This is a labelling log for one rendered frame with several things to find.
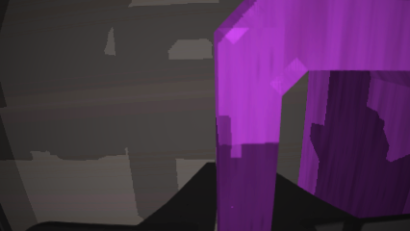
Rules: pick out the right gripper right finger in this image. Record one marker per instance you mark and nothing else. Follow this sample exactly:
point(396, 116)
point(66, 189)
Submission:
point(295, 209)

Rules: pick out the purple maze board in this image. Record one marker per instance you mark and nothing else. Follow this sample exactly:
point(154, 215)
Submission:
point(356, 142)

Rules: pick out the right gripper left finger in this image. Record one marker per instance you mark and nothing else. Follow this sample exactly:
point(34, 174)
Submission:
point(193, 208)

